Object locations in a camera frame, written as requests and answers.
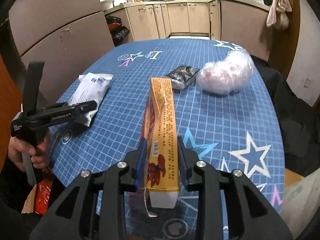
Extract orange snack box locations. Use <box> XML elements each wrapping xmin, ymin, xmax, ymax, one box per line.
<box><xmin>129</xmin><ymin>77</ymin><xmax>180</xmax><ymax>218</ymax></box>

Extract black tissue packet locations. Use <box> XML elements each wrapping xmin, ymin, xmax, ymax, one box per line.
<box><xmin>165</xmin><ymin>65</ymin><xmax>200</xmax><ymax>93</ymax></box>

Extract clear plastic bag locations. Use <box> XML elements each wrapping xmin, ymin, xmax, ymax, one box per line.
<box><xmin>196</xmin><ymin>49</ymin><xmax>255</xmax><ymax>96</ymax></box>

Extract person left hand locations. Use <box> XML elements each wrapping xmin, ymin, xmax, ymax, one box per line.
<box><xmin>8</xmin><ymin>130</ymin><xmax>51</xmax><ymax>172</ymax></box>

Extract white plastic bucket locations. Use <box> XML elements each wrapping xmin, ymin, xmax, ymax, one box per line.
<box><xmin>280</xmin><ymin>170</ymin><xmax>319</xmax><ymax>239</ymax></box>

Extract small wooden stool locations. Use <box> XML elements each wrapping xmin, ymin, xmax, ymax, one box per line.
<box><xmin>284</xmin><ymin>168</ymin><xmax>304</xmax><ymax>187</ymax></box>

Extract white plastic pouch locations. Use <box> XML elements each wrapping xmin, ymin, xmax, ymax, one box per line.
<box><xmin>67</xmin><ymin>73</ymin><xmax>113</xmax><ymax>127</ymax></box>

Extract silver refrigerator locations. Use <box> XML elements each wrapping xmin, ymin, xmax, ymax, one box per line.
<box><xmin>9</xmin><ymin>0</ymin><xmax>114</xmax><ymax>103</ymax></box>

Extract black garbage bag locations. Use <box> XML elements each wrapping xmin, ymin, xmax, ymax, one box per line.
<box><xmin>105</xmin><ymin>15</ymin><xmax>130</xmax><ymax>47</ymax></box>

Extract beige lower cabinets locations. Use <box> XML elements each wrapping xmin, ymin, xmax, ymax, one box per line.
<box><xmin>104</xmin><ymin>0</ymin><xmax>272</xmax><ymax>61</ymax></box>

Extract hanging cloth bags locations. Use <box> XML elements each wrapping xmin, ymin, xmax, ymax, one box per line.
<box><xmin>266</xmin><ymin>0</ymin><xmax>292</xmax><ymax>30</ymax></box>

